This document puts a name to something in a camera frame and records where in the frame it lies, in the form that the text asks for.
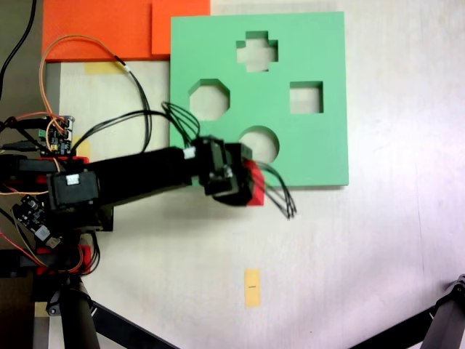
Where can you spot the red square block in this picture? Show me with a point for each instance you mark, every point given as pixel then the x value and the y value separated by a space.
pixel 258 189

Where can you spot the orange block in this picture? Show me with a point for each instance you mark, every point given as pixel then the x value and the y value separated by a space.
pixel 160 29

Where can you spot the yellow tape square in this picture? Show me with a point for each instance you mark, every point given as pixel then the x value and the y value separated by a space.
pixel 40 309

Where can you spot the green shape sorting board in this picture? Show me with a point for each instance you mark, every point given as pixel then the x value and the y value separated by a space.
pixel 319 152

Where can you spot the yellow marker tape with line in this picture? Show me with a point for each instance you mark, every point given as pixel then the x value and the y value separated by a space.
pixel 252 296

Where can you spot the small yellow tape piece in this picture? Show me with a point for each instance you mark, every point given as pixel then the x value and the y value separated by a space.
pixel 84 149

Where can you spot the yellow tape strip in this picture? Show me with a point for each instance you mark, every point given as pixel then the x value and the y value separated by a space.
pixel 98 68

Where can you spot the circuit board with green terminal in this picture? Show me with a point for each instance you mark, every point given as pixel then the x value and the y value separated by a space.
pixel 54 140

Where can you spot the small black circuit board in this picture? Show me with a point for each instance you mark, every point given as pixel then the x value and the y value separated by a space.
pixel 31 214

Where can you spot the black tripod with grey joint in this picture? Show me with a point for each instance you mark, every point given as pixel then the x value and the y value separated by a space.
pixel 78 327

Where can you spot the orange flat plate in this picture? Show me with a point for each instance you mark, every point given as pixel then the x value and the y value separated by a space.
pixel 91 18

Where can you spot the black tripod leg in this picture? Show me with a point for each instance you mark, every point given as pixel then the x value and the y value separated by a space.
pixel 447 320

